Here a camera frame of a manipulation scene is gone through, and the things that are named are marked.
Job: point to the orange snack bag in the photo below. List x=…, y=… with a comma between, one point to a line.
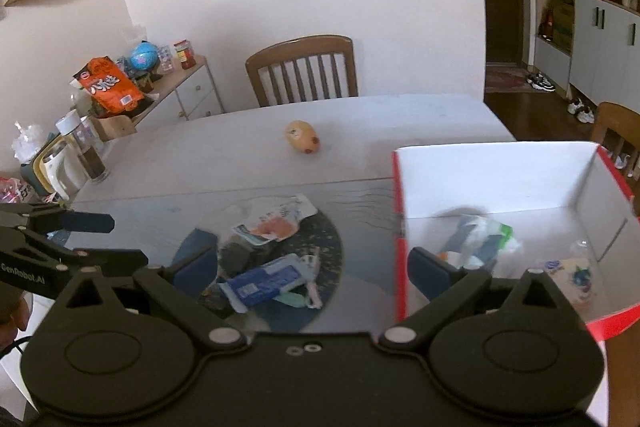
x=112, y=89

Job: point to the green white packet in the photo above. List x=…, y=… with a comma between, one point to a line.
x=492, y=237

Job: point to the wooden slatted chair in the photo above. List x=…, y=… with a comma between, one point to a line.
x=300, y=57

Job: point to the small black object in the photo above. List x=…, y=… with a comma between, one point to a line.
x=233, y=257

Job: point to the yellow mouse toy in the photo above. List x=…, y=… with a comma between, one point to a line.
x=301, y=137

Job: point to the door rug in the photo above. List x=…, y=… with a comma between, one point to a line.
x=505, y=81

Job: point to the blue globe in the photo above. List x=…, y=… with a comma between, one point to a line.
x=144, y=55

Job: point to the white wooden sideboard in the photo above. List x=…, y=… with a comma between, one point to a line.
x=195, y=97

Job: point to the beige cardboard piece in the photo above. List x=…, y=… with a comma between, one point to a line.
x=117, y=129

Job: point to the white orange sausage packet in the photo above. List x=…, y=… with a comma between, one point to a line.
x=272, y=224

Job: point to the small green wrapper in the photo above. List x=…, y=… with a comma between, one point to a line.
x=294, y=300

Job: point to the grey cabinet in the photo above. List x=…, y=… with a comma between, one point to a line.
x=610, y=52

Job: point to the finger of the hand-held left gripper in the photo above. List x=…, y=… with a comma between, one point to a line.
x=112, y=261
x=85, y=222

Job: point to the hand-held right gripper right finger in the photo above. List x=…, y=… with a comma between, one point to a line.
x=429, y=269

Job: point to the glass bottle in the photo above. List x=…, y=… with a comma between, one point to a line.
x=87, y=147

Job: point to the black sneakers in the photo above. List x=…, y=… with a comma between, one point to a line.
x=541, y=82

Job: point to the red cardboard box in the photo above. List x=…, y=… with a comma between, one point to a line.
x=500, y=182

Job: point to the white kettle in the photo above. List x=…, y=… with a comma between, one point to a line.
x=62, y=172

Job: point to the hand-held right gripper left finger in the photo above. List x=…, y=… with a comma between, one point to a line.
x=196, y=257

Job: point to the blue snack packet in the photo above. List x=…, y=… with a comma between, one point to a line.
x=265, y=282

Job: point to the clear plastic bag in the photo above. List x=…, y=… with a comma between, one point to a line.
x=26, y=142

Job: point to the red jar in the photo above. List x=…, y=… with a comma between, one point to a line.
x=185, y=55

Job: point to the blue print tissue pack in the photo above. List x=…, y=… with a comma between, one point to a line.
x=575, y=277

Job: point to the dark round mat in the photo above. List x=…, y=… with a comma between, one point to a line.
x=331, y=257

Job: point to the white sneakers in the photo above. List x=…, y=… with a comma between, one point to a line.
x=581, y=111

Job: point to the person's left hand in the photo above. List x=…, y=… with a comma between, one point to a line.
x=19, y=314

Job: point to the white marble desktop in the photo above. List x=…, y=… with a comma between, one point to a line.
x=225, y=157

